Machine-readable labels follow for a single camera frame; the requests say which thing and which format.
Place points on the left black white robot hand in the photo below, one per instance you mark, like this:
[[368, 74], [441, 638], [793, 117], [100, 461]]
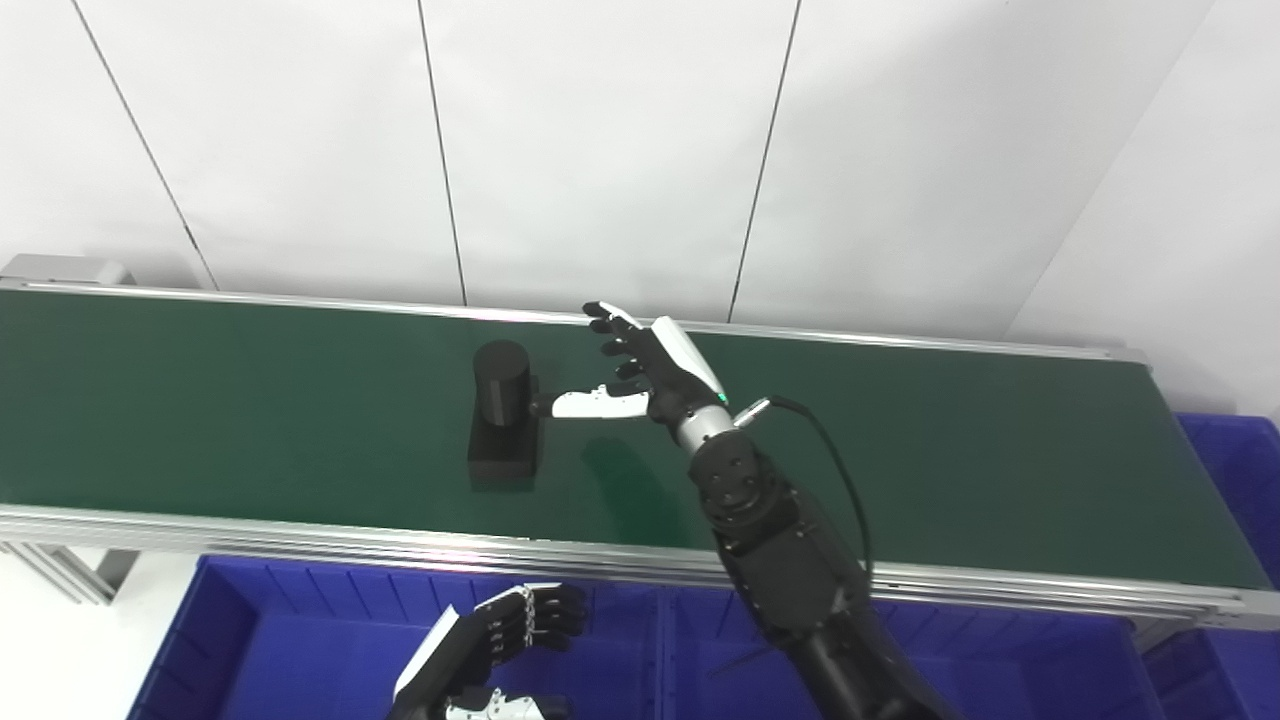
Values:
[[460, 650]]

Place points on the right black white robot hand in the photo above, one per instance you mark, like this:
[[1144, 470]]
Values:
[[665, 375]]

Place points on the black cylinder-on-block part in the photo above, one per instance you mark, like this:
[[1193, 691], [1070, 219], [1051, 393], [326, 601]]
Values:
[[503, 440]]

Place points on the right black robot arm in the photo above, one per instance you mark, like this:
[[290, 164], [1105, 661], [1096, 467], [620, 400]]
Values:
[[790, 560]]

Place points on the green conveyor belt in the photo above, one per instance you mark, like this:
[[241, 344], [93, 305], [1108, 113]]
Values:
[[300, 420], [400, 548]]

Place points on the blue plastic bin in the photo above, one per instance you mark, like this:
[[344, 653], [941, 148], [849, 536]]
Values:
[[1020, 670], [1235, 480], [300, 650]]

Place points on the aluminium conveyor support leg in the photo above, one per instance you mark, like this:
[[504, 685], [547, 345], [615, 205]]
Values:
[[80, 570]]

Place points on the grey conveyor motor housing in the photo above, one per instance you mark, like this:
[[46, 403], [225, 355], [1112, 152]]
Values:
[[60, 270]]

